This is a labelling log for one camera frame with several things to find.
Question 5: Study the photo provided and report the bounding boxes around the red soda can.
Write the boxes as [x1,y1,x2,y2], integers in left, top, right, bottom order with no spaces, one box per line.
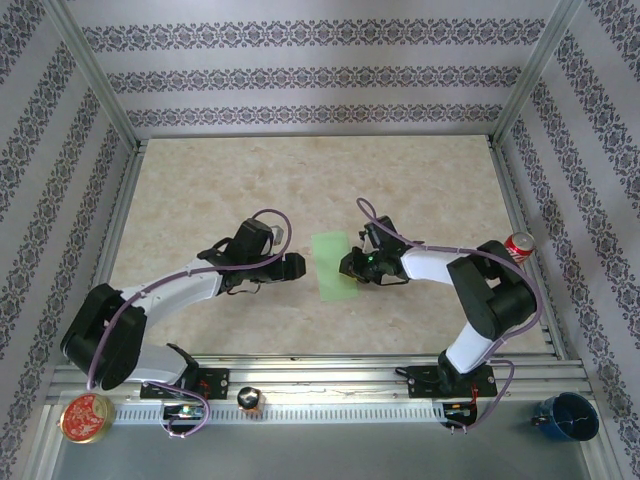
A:
[503,231,536,266]

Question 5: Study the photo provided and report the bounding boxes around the small black and brown knob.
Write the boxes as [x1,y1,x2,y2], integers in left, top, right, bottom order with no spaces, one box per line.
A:
[236,386,265,412]

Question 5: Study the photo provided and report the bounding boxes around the round red and gold tin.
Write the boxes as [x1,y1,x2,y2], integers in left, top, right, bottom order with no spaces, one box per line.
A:
[58,393,117,445]

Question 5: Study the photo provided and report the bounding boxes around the dark blue mug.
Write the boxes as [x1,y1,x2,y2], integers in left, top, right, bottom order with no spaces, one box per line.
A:
[529,392,600,442]

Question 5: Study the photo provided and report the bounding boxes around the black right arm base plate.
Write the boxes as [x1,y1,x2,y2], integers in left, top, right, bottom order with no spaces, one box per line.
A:
[407,364,497,400]

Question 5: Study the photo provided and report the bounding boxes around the aluminium profile frame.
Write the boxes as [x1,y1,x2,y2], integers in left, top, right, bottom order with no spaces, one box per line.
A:
[38,0,619,480]

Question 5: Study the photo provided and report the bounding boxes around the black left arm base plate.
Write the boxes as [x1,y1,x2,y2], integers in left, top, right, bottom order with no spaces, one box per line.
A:
[139,368,231,401]

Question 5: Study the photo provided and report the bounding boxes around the slotted grey cable duct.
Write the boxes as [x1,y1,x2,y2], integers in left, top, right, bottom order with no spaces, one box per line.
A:
[112,402,481,425]

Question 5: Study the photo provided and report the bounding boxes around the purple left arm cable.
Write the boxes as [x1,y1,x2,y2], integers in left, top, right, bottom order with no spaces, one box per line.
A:
[87,208,294,441]

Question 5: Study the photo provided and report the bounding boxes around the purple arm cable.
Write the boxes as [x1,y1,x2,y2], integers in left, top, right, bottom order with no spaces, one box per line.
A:
[87,208,294,441]
[355,198,544,437]

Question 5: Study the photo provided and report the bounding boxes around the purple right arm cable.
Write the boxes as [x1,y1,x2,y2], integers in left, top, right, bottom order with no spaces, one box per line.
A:
[355,198,544,437]

